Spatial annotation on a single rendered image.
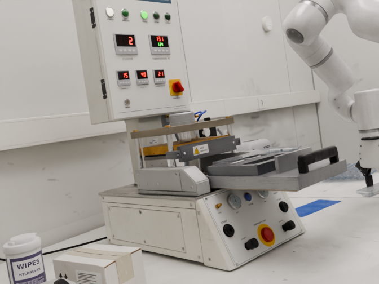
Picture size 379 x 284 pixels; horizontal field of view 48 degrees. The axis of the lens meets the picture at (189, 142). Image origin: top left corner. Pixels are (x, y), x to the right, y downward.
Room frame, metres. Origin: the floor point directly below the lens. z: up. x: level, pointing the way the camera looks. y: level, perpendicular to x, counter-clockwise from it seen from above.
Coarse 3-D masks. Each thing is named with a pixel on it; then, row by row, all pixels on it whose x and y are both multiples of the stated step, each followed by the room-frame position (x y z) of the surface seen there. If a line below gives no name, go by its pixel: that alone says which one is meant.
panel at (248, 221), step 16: (224, 192) 1.11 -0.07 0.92; (240, 192) 1.14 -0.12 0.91; (272, 192) 1.21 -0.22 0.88; (208, 208) 1.04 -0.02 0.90; (224, 208) 1.08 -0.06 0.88; (240, 208) 1.11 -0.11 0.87; (256, 208) 1.14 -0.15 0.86; (272, 208) 1.18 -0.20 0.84; (224, 224) 1.05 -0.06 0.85; (240, 224) 1.08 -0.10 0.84; (256, 224) 1.11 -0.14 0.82; (272, 224) 1.14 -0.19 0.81; (224, 240) 1.02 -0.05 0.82; (240, 240) 1.05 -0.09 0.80; (288, 240) 1.15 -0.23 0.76; (240, 256) 1.02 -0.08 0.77; (256, 256) 1.05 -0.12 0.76
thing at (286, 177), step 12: (276, 156) 0.97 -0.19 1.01; (288, 156) 1.00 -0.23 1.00; (276, 168) 0.97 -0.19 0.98; (288, 168) 0.99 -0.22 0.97; (312, 168) 0.97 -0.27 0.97; (324, 168) 0.97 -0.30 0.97; (336, 168) 1.01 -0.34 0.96; (216, 180) 1.07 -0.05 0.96; (228, 180) 1.04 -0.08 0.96; (240, 180) 1.01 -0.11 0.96; (252, 180) 0.98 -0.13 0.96; (264, 180) 0.96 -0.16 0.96; (276, 180) 0.93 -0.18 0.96; (288, 180) 0.91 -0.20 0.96; (300, 180) 0.90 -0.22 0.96; (312, 180) 0.93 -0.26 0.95
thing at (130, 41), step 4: (120, 36) 1.33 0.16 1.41; (124, 36) 1.34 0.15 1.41; (128, 36) 1.35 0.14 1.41; (132, 36) 1.36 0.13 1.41; (120, 40) 1.33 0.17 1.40; (124, 40) 1.34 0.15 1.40; (128, 40) 1.35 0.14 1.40; (132, 40) 1.36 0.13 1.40; (120, 44) 1.32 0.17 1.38; (124, 44) 1.33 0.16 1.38; (128, 44) 1.34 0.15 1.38; (132, 44) 1.36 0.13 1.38
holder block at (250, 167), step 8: (248, 160) 1.10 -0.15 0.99; (256, 160) 1.08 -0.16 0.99; (264, 160) 1.10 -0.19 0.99; (272, 160) 1.03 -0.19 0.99; (208, 168) 1.10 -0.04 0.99; (216, 168) 1.08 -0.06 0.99; (224, 168) 1.06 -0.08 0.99; (232, 168) 1.04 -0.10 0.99; (240, 168) 1.02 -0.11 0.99; (248, 168) 1.00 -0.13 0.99; (256, 168) 0.98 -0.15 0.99; (264, 168) 1.00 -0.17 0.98; (272, 168) 1.02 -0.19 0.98
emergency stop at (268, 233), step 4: (264, 228) 1.11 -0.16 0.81; (268, 228) 1.11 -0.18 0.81; (264, 232) 1.10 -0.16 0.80; (268, 232) 1.11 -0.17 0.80; (272, 232) 1.11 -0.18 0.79; (264, 236) 1.09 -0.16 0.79; (268, 236) 1.10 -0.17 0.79; (272, 236) 1.11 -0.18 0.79; (268, 240) 1.09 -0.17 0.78; (272, 240) 1.10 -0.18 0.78
